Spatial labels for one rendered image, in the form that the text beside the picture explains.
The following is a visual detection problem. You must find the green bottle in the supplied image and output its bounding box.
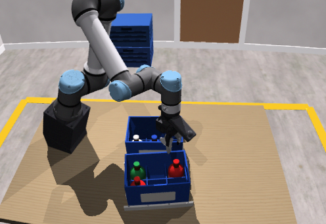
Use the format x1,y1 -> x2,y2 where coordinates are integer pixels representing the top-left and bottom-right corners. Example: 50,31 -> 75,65
129,162 -> 147,180

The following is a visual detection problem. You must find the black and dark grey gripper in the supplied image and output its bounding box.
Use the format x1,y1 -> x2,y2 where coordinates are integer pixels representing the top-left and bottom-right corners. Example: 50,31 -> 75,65
156,105 -> 182,154

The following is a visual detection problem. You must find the red bottle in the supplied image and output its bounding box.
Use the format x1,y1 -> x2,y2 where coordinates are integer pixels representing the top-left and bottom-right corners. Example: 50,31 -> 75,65
130,177 -> 146,186
168,159 -> 184,178

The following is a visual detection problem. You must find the blue crate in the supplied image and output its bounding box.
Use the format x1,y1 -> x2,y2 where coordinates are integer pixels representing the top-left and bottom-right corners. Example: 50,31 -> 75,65
125,116 -> 183,154
124,150 -> 191,206

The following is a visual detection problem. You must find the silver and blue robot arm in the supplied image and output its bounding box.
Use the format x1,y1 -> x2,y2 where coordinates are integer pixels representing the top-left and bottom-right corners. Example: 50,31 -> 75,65
53,0 -> 196,142

